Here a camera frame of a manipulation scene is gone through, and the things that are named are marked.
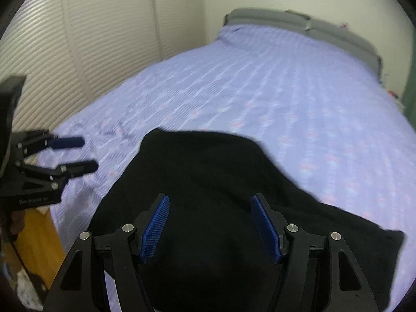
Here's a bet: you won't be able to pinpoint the white slatted wardrobe door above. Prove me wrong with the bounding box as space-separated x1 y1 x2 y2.
0 0 209 131

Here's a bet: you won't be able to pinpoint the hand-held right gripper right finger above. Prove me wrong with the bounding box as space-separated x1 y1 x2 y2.
250 193 381 312

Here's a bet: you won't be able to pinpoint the black pants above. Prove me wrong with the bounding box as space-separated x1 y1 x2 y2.
88 128 405 312

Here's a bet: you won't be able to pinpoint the person's left hand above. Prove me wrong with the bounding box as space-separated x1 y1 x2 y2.
8 209 27 242

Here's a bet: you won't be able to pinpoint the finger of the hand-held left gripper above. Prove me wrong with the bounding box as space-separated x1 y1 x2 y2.
16 160 99 190
14 129 86 157

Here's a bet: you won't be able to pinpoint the lavender patterned bed sheet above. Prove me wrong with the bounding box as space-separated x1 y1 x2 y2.
0 24 405 312

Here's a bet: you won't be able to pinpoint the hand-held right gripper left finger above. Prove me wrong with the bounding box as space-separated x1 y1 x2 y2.
42 193 170 312

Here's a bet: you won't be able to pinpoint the grey pillows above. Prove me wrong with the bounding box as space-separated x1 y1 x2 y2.
223 8 383 79

